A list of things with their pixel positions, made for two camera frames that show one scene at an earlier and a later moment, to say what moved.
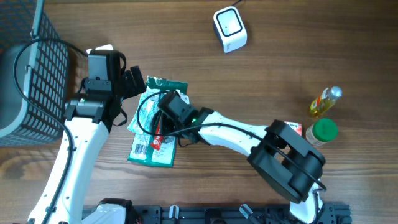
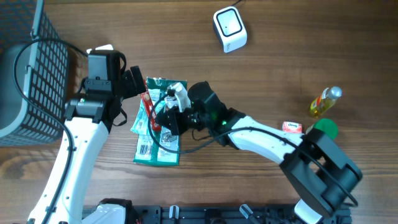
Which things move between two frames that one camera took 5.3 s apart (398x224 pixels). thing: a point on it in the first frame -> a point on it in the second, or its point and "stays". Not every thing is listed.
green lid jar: [321, 131] stays
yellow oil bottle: [323, 102] stays
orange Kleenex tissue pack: [296, 126] stays
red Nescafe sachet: [158, 139] -> [156, 125]
